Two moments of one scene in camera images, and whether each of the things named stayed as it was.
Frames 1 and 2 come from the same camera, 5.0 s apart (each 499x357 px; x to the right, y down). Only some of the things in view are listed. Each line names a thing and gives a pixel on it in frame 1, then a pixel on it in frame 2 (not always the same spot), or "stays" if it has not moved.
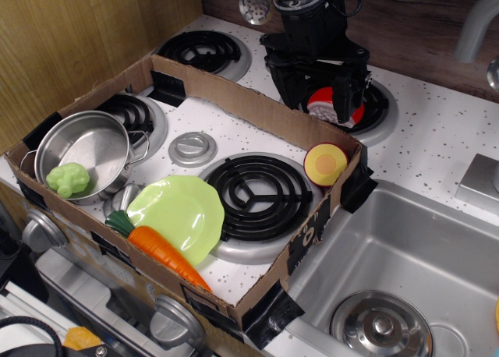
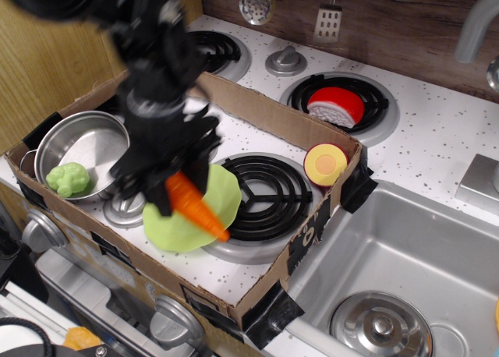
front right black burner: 270,203 stays
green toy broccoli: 68,178 stays
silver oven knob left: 41,232 stays
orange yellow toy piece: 79,338 stays
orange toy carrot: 149,241 -> 185,197
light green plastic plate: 186,207 -> 175,232
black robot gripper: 316,35 -> 169,130
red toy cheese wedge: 322,104 stays
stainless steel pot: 97,140 stays
